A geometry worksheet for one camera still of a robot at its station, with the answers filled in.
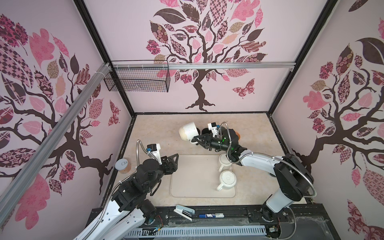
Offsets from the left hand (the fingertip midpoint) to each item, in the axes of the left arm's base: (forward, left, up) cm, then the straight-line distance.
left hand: (174, 159), depth 69 cm
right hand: (+11, -10, +2) cm, 15 cm away
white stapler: (-19, -6, -22) cm, 29 cm away
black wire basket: (+54, +24, +11) cm, 60 cm away
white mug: (+4, -28, -15) cm, 32 cm away
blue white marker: (-20, -19, -21) cm, 35 cm away
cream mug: (+14, -6, +3) cm, 16 cm away
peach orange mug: (+31, -41, -21) cm, 56 cm away
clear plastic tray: (0, -12, -23) cm, 26 cm away
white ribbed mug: (-4, -28, -14) cm, 31 cm away
